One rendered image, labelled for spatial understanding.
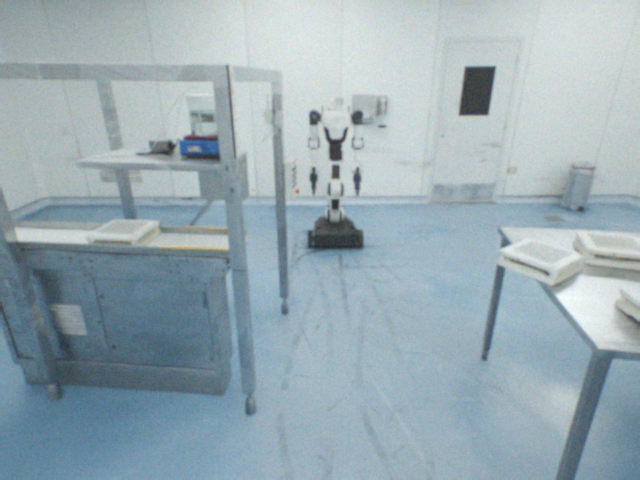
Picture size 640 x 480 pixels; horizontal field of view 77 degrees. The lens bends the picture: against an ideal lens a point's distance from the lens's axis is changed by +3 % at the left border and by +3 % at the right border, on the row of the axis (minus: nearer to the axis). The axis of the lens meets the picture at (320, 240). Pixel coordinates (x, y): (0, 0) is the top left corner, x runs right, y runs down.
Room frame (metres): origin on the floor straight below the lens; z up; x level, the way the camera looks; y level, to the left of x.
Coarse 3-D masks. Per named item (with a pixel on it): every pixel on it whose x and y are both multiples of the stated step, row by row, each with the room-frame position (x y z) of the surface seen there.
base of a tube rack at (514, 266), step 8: (504, 264) 1.57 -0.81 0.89; (512, 264) 1.55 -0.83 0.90; (520, 264) 1.55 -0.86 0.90; (520, 272) 1.51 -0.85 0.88; (528, 272) 1.49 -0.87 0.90; (536, 272) 1.47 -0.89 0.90; (560, 272) 1.47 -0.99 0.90; (568, 272) 1.47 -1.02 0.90; (576, 272) 1.51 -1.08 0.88; (544, 280) 1.43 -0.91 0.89; (552, 280) 1.41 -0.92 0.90; (560, 280) 1.44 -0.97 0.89
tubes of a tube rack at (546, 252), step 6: (528, 246) 1.62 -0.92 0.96; (534, 246) 1.62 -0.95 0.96; (540, 246) 1.62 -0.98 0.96; (546, 246) 1.62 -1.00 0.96; (528, 252) 1.55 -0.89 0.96; (534, 252) 1.55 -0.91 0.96; (540, 252) 1.55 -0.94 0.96; (546, 252) 1.56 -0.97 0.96; (552, 252) 1.56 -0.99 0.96; (558, 252) 1.56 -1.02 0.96; (564, 252) 1.55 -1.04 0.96; (546, 258) 1.51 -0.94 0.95; (552, 258) 1.49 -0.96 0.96
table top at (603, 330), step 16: (512, 240) 1.89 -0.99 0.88; (544, 240) 1.89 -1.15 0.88; (560, 240) 1.89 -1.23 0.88; (592, 272) 1.52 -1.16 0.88; (608, 272) 1.53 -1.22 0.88; (624, 272) 1.53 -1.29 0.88; (544, 288) 1.42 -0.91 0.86; (560, 288) 1.38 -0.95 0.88; (576, 288) 1.38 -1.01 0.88; (592, 288) 1.39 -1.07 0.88; (608, 288) 1.39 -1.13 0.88; (560, 304) 1.28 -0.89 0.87; (576, 304) 1.26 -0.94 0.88; (592, 304) 1.27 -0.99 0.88; (608, 304) 1.27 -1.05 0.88; (576, 320) 1.16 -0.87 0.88; (592, 320) 1.16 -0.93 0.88; (608, 320) 1.16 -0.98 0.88; (624, 320) 1.16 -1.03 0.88; (592, 336) 1.07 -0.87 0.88; (608, 336) 1.07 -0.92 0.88; (624, 336) 1.07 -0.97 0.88; (592, 352) 1.03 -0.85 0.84; (608, 352) 1.01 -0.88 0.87; (624, 352) 1.00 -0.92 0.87
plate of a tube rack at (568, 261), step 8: (528, 240) 1.71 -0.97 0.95; (536, 240) 1.71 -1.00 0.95; (504, 248) 1.62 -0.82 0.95; (512, 248) 1.62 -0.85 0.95; (560, 248) 1.62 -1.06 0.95; (512, 256) 1.55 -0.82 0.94; (520, 256) 1.53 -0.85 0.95; (528, 256) 1.53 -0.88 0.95; (568, 256) 1.53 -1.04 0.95; (576, 256) 1.53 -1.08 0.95; (584, 256) 1.54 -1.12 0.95; (536, 264) 1.47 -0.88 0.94; (544, 264) 1.45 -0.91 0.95; (552, 264) 1.45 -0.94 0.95; (560, 264) 1.45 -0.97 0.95; (568, 264) 1.46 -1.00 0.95; (552, 272) 1.41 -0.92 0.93
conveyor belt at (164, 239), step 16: (32, 240) 1.87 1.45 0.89; (48, 240) 1.87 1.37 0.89; (64, 240) 1.87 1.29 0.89; (80, 240) 1.87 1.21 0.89; (160, 240) 1.87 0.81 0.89; (176, 240) 1.87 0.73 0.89; (192, 240) 1.87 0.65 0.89; (208, 240) 1.87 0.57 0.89; (224, 240) 1.87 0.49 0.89; (224, 256) 1.68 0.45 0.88
